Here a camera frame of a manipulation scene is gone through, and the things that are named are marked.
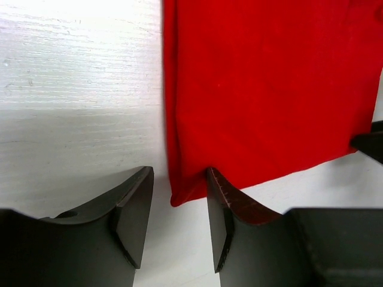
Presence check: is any red t-shirt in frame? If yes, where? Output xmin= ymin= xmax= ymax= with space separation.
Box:
xmin=163 ymin=1 xmax=382 ymax=206

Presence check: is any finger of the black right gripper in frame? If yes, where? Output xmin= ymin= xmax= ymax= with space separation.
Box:
xmin=350 ymin=121 xmax=383 ymax=164

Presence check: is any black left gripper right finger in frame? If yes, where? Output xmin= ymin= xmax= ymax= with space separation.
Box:
xmin=206 ymin=168 xmax=382 ymax=286

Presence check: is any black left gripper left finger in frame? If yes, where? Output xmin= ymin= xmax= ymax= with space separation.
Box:
xmin=1 ymin=166 xmax=154 ymax=286

